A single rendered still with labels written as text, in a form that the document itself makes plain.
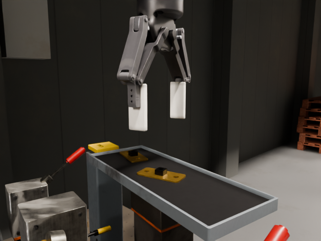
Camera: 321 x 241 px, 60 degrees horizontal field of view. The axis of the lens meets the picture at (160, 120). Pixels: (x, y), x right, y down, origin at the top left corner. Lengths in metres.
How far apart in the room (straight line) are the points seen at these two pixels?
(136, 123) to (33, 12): 1.77
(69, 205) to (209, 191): 0.25
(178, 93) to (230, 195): 0.21
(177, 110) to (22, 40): 1.65
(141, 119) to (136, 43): 0.11
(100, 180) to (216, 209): 0.38
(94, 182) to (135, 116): 0.34
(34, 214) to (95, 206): 0.25
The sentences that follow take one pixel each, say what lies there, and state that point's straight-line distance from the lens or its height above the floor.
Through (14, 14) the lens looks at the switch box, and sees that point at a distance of 2.09.
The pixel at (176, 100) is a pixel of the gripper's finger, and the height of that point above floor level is 1.29.
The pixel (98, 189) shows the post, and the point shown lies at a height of 1.06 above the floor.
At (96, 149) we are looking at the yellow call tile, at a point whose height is 1.16.
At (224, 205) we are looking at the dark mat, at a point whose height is 1.16.
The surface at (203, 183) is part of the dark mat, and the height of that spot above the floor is 1.16.
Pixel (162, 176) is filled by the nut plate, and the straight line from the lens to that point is 0.49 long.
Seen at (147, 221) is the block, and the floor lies 1.09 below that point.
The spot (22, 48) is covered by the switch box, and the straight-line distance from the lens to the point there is 2.07.
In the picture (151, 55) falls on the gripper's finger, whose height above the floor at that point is 1.37.
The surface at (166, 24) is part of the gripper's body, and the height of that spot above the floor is 1.42.
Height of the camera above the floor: 1.34
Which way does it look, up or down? 9 degrees down
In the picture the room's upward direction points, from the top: straight up
